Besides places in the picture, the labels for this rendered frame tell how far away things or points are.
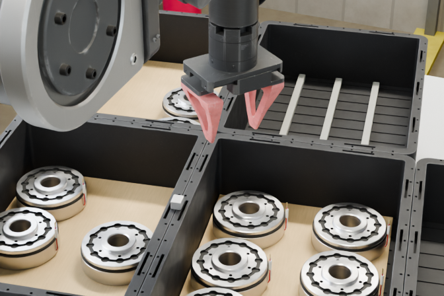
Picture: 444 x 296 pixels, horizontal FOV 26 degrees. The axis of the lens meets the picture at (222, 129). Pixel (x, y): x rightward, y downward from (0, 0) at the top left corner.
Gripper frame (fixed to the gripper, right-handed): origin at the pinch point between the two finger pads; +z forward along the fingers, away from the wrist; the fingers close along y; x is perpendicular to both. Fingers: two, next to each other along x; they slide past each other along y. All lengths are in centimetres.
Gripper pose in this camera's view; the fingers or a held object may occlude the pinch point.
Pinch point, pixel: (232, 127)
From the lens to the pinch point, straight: 117.4
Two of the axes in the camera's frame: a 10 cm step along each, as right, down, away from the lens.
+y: -8.5, 2.6, -4.5
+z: -0.1, 8.6, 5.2
